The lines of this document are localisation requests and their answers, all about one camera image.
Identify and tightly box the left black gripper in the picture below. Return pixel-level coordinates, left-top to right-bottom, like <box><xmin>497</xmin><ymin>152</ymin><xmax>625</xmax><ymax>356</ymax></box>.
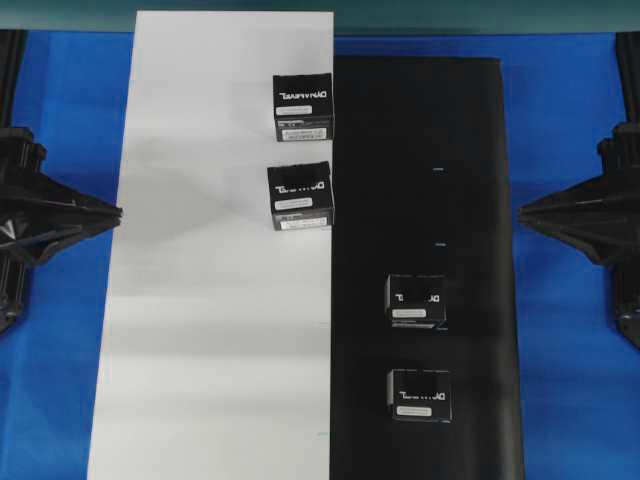
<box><xmin>1</xmin><ymin>128</ymin><xmax>122</xmax><ymax>265</ymax></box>

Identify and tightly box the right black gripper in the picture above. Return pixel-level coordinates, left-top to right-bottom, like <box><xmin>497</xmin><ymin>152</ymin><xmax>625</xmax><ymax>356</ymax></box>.
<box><xmin>517</xmin><ymin>122</ymin><xmax>639</xmax><ymax>265</ymax></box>

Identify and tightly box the black dynamixel box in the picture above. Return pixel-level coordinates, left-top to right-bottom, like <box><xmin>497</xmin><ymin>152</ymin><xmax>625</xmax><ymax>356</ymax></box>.
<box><xmin>267</xmin><ymin>161</ymin><xmax>335</xmax><ymax>231</ymax></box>
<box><xmin>386</xmin><ymin>369</ymin><xmax>453</xmax><ymax>423</ymax></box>
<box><xmin>272</xmin><ymin>73</ymin><xmax>334</xmax><ymax>142</ymax></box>
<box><xmin>384</xmin><ymin>274</ymin><xmax>448</xmax><ymax>331</ymax></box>

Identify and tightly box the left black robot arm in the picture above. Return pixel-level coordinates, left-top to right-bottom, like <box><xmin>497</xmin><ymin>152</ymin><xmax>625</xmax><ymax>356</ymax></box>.
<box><xmin>1</xmin><ymin>29</ymin><xmax>123</xmax><ymax>331</ymax></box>

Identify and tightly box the black base board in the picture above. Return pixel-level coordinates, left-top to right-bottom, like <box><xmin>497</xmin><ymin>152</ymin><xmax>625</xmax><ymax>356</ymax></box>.
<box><xmin>330</xmin><ymin>56</ymin><xmax>524</xmax><ymax>479</ymax></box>

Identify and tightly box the white base board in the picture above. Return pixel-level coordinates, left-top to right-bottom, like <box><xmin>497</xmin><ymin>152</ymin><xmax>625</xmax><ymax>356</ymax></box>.
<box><xmin>88</xmin><ymin>11</ymin><xmax>334</xmax><ymax>479</ymax></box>

